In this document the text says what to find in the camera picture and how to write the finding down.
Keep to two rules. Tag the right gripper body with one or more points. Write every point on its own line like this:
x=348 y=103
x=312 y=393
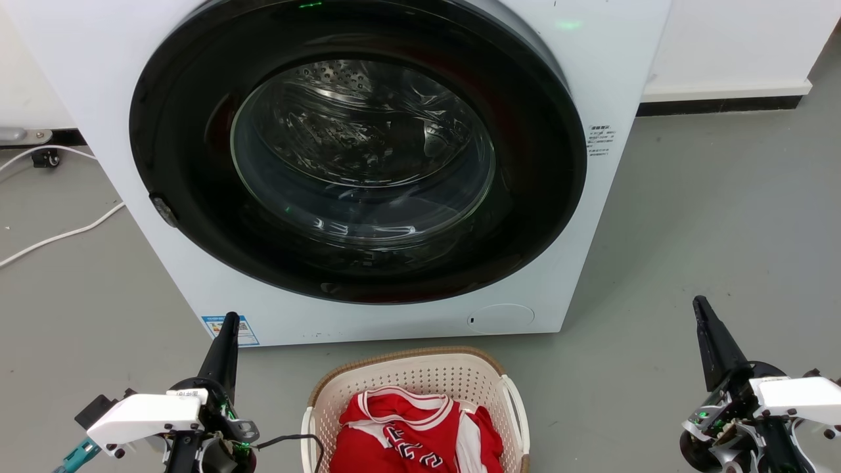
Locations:
x=726 y=420

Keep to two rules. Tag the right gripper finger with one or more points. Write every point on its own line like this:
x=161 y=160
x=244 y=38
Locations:
x=728 y=351
x=709 y=355

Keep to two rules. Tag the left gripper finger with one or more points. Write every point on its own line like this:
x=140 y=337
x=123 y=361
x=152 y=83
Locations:
x=230 y=368
x=215 y=358

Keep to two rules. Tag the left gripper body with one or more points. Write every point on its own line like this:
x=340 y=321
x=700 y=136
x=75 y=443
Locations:
x=220 y=433

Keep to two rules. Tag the cream perforated laundry basket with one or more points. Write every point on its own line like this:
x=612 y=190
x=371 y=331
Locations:
x=407 y=374

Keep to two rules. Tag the blue energy label sticker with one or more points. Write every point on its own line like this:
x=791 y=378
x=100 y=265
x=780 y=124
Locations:
x=248 y=332

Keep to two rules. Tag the red and white jersey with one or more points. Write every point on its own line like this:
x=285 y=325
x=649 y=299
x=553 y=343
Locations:
x=401 y=440

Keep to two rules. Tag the round white filter cover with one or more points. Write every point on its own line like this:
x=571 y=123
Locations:
x=502 y=318

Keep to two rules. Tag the round black washer door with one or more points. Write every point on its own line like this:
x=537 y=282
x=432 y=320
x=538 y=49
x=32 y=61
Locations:
x=525 y=217

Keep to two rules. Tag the small printed text sticker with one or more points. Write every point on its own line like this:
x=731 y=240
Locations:
x=600 y=139

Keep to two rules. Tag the black skirting strip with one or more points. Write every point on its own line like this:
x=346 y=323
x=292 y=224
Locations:
x=716 y=106

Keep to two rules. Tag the steel washer drum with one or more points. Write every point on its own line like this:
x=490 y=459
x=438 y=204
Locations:
x=361 y=144

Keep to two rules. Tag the small black caster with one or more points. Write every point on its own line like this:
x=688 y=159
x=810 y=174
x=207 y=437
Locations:
x=46 y=158

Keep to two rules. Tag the white front-load washing machine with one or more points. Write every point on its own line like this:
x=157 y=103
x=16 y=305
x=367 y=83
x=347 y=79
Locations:
x=98 y=98

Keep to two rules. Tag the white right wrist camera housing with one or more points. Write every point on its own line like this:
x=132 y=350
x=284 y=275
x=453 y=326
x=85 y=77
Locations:
x=798 y=397

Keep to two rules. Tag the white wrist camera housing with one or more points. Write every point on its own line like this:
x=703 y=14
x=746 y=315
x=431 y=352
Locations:
x=144 y=417
x=798 y=397

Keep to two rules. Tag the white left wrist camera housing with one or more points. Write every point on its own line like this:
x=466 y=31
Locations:
x=144 y=417

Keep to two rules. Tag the grey metal bracket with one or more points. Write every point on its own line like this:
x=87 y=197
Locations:
x=20 y=135

